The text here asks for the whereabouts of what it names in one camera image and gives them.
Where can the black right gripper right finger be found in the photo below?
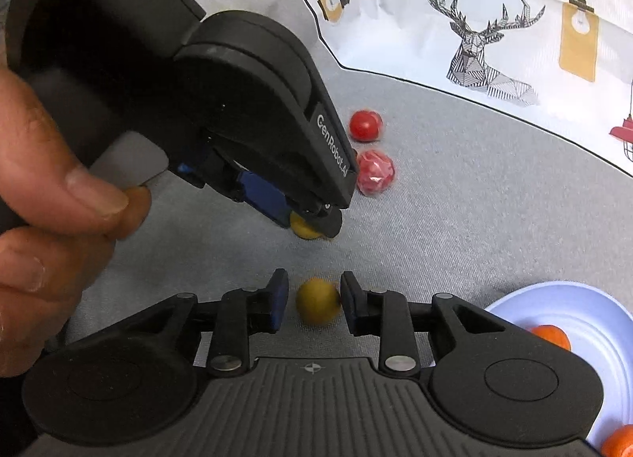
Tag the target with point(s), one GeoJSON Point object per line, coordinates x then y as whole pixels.
{"type": "Point", "coordinates": [453, 327]}

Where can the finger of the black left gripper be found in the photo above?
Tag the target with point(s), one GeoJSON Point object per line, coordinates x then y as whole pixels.
{"type": "Point", "coordinates": [241, 186]}
{"type": "Point", "coordinates": [330, 173]}

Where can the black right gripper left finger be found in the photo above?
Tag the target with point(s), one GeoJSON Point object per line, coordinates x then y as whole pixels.
{"type": "Point", "coordinates": [162, 340]}

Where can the small yellow fruit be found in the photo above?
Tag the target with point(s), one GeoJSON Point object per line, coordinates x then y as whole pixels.
{"type": "Point", "coordinates": [317, 302]}
{"type": "Point", "coordinates": [302, 229]}

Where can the pink candy ball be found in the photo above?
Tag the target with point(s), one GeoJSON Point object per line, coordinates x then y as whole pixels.
{"type": "Point", "coordinates": [376, 172]}

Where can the red cherry tomato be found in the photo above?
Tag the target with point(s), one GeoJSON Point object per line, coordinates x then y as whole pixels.
{"type": "Point", "coordinates": [366, 126]}

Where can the orange tangerine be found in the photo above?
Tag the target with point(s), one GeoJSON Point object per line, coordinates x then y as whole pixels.
{"type": "Point", "coordinates": [619, 443]}
{"type": "Point", "coordinates": [552, 334]}

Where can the person's left hand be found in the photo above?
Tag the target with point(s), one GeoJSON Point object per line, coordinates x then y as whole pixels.
{"type": "Point", "coordinates": [73, 223]}

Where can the light blue plate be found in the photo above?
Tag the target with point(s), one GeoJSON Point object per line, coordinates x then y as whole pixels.
{"type": "Point", "coordinates": [600, 330]}

